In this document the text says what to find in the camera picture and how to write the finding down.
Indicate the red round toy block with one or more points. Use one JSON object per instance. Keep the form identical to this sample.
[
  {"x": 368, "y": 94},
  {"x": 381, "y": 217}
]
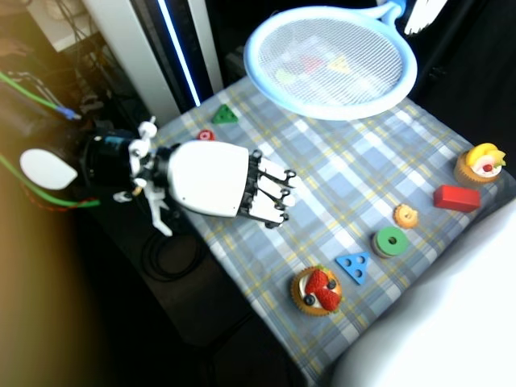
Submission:
[{"x": 200, "y": 136}]

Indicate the yellow triangle toy block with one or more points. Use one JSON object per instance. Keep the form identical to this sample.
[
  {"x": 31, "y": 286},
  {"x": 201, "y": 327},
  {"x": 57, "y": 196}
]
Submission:
[{"x": 342, "y": 66}]

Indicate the small orange toy cookie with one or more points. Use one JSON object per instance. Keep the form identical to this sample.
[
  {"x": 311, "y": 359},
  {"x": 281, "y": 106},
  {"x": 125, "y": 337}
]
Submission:
[{"x": 405, "y": 217}]

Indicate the white pillar with blue light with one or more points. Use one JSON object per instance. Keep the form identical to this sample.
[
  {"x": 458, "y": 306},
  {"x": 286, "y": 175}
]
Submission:
[{"x": 129, "y": 48}]

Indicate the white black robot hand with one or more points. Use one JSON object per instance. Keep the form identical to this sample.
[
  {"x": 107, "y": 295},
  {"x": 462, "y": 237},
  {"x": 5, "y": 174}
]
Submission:
[
  {"x": 205, "y": 177},
  {"x": 425, "y": 14}
]

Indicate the green triangle toy block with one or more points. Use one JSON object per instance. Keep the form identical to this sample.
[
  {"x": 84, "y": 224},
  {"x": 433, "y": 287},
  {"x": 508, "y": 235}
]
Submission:
[{"x": 225, "y": 117}]

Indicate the white robot body cover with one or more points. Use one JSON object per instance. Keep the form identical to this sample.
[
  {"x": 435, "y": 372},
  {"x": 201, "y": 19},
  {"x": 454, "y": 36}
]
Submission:
[{"x": 443, "y": 322}]

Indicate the small red toy block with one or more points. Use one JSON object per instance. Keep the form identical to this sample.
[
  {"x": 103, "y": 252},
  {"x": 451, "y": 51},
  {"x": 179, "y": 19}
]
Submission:
[{"x": 311, "y": 64}]

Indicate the white box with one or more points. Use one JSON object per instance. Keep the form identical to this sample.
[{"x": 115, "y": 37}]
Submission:
[{"x": 60, "y": 36}]

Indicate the red rectangular toy block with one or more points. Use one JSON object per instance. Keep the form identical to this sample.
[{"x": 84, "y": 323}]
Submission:
[{"x": 455, "y": 198}]

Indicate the toy cupcake with yellow fruit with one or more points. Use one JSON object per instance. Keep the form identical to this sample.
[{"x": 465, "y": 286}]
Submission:
[{"x": 479, "y": 169}]

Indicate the toy cupcake with strawberries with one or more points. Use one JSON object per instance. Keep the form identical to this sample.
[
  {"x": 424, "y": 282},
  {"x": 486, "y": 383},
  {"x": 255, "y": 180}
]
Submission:
[{"x": 316, "y": 282}]

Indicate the blue triangle toy block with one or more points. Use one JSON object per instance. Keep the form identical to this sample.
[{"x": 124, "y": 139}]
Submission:
[{"x": 351, "y": 268}]

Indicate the light blue toy racket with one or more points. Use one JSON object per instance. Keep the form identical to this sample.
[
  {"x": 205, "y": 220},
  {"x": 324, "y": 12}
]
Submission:
[{"x": 363, "y": 92}]

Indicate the blue plaid table cloth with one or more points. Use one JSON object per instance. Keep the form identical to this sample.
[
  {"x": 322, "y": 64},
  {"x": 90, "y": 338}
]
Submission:
[{"x": 322, "y": 181}]

